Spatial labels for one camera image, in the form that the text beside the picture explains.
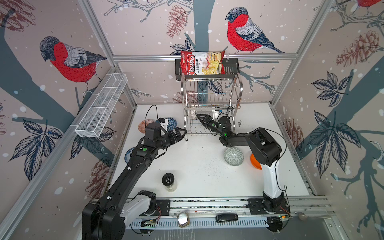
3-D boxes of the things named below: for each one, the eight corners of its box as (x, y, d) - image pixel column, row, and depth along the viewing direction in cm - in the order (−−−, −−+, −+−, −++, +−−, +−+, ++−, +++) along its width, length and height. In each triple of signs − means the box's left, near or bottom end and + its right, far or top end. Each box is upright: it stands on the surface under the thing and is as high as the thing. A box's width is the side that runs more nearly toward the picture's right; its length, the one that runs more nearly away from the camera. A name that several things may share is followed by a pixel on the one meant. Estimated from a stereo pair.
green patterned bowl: (224, 166, 89) (225, 163, 86) (222, 150, 96) (223, 147, 93) (243, 166, 89) (245, 163, 86) (240, 150, 96) (241, 147, 93)
